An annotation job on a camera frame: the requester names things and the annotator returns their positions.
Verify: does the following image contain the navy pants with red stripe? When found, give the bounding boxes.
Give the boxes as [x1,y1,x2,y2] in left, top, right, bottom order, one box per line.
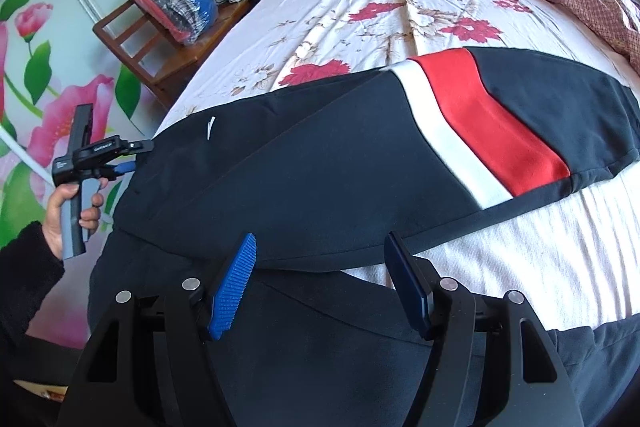
[87,47,640,427]

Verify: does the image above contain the bed with floral sheet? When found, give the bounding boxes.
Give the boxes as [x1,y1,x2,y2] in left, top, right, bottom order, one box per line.
[152,0,640,333]

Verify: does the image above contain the person's dark clothing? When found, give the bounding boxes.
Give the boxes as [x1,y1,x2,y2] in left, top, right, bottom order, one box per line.
[0,337,76,427]

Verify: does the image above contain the person's left hand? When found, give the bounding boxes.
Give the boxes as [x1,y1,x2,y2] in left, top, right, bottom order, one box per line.
[42,183,105,254]

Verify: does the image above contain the floral wardrobe sliding door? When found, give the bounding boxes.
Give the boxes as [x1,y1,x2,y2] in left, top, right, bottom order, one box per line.
[0,0,182,350]

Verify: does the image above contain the plastic bag of clothes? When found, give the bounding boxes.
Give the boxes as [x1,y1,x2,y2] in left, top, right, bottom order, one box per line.
[130,0,219,46]

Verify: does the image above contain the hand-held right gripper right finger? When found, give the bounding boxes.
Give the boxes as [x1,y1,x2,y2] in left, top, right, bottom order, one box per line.
[382,231,586,427]

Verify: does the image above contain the wooden chair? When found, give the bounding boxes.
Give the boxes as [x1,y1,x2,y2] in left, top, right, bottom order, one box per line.
[92,0,252,108]

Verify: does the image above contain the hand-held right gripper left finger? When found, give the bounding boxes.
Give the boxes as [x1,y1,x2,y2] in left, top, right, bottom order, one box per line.
[56,233,258,427]

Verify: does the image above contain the person's left forearm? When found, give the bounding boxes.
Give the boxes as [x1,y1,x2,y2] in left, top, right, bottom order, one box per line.
[0,220,66,355]

